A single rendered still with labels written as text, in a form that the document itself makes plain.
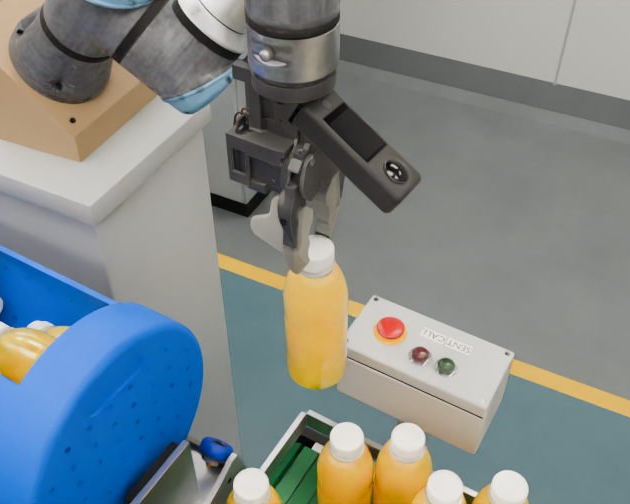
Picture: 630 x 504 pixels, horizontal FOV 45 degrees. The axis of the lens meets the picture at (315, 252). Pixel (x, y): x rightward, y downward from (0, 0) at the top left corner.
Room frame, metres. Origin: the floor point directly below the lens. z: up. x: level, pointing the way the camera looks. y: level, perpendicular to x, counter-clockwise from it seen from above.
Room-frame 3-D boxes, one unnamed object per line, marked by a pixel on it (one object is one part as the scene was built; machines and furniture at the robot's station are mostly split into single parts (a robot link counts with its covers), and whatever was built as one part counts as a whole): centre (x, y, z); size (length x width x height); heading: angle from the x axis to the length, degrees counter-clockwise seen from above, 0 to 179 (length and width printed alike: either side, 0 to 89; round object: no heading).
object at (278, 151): (0.57, 0.02, 1.46); 0.09 x 0.08 x 0.12; 59
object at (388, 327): (0.64, -0.10, 1.11); 0.04 x 0.04 x 0.01
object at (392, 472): (0.49, -0.11, 0.99); 0.07 x 0.07 x 0.19
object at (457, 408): (0.62, -0.14, 1.05); 0.20 x 0.10 x 0.10; 59
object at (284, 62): (0.56, 0.02, 1.54); 0.08 x 0.08 x 0.05
